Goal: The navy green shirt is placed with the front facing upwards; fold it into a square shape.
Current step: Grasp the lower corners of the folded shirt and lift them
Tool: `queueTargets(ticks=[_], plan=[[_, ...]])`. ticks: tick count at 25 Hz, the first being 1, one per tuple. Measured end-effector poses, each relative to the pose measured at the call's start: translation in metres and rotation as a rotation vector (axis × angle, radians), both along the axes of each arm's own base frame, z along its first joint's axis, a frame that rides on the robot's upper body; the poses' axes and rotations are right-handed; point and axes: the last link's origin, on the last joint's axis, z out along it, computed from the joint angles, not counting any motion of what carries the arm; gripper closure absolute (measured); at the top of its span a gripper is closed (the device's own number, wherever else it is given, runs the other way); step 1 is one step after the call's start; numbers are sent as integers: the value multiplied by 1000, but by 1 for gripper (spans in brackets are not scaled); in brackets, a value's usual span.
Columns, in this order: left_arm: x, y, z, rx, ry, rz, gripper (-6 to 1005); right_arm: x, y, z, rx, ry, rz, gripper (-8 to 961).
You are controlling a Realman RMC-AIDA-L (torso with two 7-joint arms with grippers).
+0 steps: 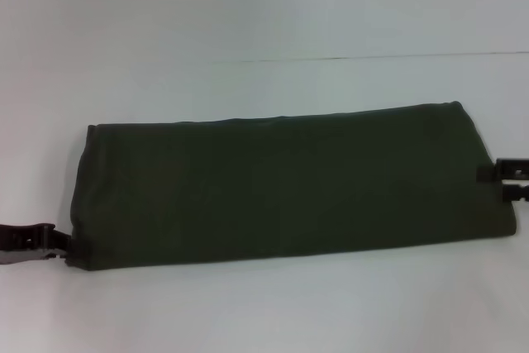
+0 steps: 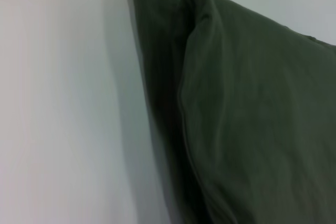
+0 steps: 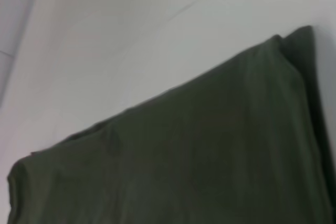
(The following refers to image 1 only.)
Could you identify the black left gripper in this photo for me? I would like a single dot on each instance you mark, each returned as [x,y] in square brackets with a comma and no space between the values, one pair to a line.
[16,245]

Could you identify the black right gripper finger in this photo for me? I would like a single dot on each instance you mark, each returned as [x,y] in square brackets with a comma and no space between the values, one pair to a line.
[516,192]
[502,170]

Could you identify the dark green FREE t-shirt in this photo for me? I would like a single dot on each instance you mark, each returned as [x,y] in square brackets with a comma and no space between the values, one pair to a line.
[289,187]

